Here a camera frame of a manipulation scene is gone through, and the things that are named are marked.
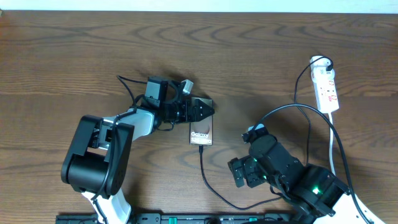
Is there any Galaxy smartphone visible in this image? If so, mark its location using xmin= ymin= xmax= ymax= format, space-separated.
xmin=189 ymin=115 xmax=213 ymax=146

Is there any black USB charging cable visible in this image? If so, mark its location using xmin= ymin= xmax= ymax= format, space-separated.
xmin=198 ymin=56 xmax=335 ymax=212

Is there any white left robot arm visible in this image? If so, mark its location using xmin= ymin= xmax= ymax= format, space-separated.
xmin=61 ymin=77 xmax=215 ymax=223

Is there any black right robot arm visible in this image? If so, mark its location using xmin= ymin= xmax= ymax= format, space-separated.
xmin=228 ymin=127 xmax=382 ymax=223

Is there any white USB charger plug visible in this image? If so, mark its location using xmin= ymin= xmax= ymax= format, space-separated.
xmin=311 ymin=66 xmax=335 ymax=83

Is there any white power strip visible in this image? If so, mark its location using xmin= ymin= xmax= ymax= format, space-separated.
xmin=310 ymin=55 xmax=339 ymax=114

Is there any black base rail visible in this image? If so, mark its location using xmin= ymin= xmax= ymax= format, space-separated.
xmin=54 ymin=212 xmax=299 ymax=224

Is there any black left camera cable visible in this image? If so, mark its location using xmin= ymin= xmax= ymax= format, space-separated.
xmin=90 ymin=75 xmax=149 ymax=224

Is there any black camera cable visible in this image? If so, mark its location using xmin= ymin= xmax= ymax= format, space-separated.
xmin=251 ymin=103 xmax=373 ymax=224
xmin=90 ymin=75 xmax=149 ymax=224

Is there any black right camera cable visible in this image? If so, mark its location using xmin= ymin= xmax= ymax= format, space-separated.
xmin=251 ymin=103 xmax=373 ymax=224

